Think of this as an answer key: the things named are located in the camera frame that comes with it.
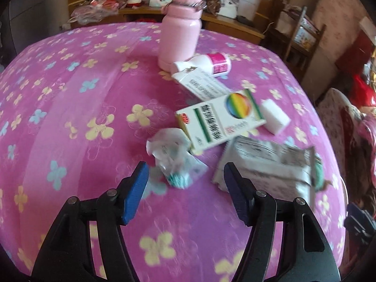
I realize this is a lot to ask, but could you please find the fruit print box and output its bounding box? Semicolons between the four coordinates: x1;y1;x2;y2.
294;18;319;50

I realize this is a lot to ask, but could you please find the wedding photo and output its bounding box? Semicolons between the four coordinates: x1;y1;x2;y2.
219;0;238;18

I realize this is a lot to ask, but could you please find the grey foil packet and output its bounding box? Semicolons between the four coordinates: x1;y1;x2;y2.
211;137;316;209

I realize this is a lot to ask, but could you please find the rainbow print medicine box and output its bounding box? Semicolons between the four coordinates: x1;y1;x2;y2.
175;89;267;156

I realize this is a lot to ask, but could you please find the clear plastic wrapper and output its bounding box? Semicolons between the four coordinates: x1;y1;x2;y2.
146;128;208;189

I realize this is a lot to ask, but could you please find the pink bottle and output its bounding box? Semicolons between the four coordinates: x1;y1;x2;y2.
158;0;204;71

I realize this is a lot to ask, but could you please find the wooden cabinet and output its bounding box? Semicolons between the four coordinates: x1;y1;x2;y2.
69;0;265;44

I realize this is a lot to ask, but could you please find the dark wooden chair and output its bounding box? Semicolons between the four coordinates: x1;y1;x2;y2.
266;0;326;80

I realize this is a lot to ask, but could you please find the white foam block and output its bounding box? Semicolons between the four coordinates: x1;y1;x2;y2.
261;98;291;136

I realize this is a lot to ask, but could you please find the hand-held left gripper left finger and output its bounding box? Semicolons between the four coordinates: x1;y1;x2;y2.
31;161;150;282

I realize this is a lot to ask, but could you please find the purple floral tablecloth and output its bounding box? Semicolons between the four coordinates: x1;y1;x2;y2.
0;20;349;282

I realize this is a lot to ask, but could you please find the dark red garment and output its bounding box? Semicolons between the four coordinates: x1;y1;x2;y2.
335;31;376;77

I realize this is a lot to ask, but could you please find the plastic bag of red items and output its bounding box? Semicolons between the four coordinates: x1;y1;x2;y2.
69;0;130;25

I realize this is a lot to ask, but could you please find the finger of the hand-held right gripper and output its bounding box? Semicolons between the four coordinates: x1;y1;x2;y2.
344;203;376;241

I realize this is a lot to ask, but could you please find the floral covered standing appliance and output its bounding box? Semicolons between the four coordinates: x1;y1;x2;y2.
308;0;371;74

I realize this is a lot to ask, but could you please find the floral covered sofa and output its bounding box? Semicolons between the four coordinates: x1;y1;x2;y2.
316;88;376;271

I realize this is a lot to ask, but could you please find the white pill bottle magenta label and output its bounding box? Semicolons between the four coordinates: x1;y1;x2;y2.
173;52;232;78

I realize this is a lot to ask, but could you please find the white text print box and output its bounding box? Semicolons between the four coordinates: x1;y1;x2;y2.
171;67;232;102

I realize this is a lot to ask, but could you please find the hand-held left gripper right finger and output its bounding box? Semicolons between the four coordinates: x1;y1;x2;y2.
223;161;341;282

